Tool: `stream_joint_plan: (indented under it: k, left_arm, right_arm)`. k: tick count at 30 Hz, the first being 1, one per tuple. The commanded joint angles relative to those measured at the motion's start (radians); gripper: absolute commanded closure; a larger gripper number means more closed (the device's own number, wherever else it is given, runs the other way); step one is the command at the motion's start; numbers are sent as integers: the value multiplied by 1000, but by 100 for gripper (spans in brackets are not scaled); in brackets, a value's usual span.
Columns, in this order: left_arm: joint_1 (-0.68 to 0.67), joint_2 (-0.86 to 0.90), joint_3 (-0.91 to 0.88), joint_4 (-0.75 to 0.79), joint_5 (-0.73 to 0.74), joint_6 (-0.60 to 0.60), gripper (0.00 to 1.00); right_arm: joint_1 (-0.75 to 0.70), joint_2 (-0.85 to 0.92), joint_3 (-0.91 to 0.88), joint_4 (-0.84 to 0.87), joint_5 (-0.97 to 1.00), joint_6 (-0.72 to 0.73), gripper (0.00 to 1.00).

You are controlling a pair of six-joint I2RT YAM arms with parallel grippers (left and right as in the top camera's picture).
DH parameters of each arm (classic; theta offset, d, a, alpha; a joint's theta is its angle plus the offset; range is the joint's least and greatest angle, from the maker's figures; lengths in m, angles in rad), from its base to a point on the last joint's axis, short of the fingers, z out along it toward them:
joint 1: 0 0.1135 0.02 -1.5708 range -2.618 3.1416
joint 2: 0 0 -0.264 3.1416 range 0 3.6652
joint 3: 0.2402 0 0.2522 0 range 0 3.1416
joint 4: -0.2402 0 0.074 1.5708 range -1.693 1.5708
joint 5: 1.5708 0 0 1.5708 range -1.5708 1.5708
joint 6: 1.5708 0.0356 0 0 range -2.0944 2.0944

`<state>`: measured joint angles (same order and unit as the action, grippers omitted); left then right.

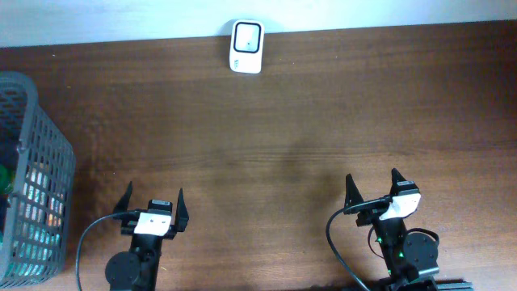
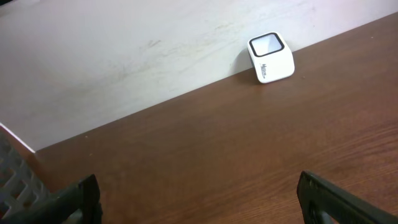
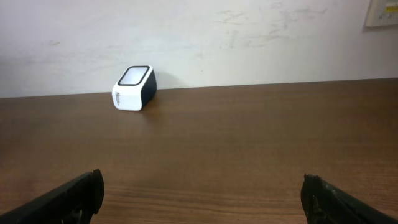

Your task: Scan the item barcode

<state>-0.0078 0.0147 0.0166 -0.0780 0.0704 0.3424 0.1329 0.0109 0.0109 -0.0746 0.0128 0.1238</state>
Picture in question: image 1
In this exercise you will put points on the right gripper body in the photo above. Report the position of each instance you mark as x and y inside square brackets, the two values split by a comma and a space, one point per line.
[371, 217]

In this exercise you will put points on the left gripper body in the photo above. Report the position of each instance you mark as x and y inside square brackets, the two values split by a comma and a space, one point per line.
[130, 223]

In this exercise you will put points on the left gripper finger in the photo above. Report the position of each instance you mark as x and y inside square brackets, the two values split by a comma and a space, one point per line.
[121, 211]
[181, 216]

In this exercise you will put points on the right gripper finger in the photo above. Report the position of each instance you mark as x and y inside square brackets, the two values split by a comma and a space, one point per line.
[398, 182]
[352, 195]

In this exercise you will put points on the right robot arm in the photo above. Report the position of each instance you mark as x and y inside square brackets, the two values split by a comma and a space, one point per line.
[410, 255]

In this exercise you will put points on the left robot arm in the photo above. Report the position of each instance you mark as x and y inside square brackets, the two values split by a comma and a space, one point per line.
[137, 268]

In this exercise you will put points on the white barcode scanner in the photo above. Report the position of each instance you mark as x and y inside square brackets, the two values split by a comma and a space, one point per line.
[246, 46]

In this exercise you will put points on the grey plastic mesh basket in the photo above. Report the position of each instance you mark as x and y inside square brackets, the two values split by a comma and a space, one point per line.
[37, 175]

